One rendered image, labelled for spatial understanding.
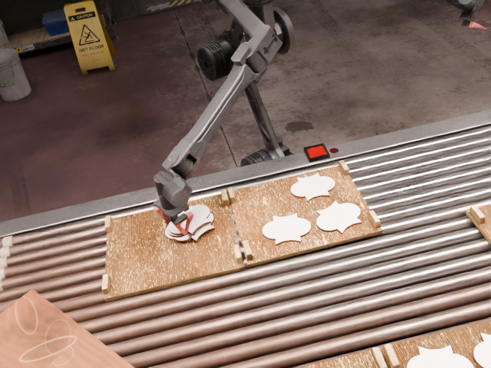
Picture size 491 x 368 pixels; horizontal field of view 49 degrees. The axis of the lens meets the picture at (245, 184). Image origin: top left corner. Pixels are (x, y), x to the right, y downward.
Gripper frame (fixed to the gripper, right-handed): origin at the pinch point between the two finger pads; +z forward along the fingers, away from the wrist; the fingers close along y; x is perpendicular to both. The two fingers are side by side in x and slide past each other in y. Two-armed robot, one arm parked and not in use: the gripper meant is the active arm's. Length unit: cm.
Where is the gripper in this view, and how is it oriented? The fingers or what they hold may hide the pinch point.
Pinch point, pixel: (177, 226)
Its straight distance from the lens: 171.2
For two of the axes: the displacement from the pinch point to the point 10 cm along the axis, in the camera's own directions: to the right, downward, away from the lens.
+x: -7.3, 4.9, -4.7
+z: 1.3, 7.8, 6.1
